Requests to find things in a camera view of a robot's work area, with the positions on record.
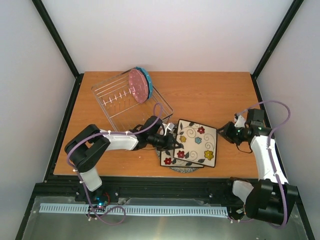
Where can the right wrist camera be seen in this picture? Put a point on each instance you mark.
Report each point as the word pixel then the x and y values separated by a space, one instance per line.
pixel 254 117

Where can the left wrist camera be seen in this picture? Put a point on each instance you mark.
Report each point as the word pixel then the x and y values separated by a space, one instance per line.
pixel 168 127

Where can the black aluminium frame rail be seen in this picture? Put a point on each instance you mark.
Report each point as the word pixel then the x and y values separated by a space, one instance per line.
pixel 215 191

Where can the white square floral plate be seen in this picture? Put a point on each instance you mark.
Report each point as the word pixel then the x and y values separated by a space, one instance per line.
pixel 198 143

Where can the grey speckled round plate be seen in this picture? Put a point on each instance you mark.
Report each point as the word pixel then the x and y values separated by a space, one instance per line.
pixel 183 170

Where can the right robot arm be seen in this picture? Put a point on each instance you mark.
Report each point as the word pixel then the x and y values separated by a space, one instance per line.
pixel 272 199

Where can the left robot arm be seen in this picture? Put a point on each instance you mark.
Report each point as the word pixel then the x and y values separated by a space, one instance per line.
pixel 86 148

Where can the blue polka dot plate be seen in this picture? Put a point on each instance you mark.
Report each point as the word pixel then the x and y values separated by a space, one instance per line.
pixel 148 80

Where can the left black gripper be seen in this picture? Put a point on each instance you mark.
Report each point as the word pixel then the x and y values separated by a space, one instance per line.
pixel 167 145

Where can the pink polka dot plate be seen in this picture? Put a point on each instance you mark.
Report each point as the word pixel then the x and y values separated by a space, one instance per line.
pixel 138 85

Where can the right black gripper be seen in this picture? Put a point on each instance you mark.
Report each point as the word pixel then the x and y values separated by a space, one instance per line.
pixel 226 133

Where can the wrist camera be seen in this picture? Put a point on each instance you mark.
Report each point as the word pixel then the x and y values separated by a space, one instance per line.
pixel 168 127
pixel 254 117

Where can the light blue cable duct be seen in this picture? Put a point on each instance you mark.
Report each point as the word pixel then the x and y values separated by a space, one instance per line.
pixel 137 210

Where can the chrome wire dish rack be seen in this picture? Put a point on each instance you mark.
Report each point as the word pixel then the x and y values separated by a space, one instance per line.
pixel 120 107

